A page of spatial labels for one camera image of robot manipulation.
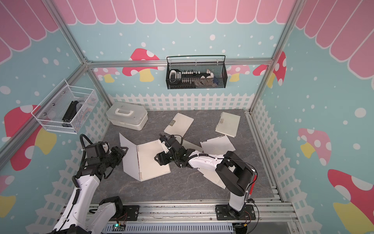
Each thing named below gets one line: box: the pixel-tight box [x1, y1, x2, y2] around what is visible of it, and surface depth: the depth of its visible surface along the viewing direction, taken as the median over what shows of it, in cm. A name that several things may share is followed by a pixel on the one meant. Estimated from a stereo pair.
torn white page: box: [200, 134, 236, 156], surface depth 102 cm
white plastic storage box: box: [105, 101, 149, 132], surface depth 107 cm
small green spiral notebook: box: [119, 132, 171, 182], surface depth 92 cm
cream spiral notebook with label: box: [215, 111, 241, 138], surface depth 115 cm
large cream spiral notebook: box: [163, 112, 195, 138], surface depth 114 cm
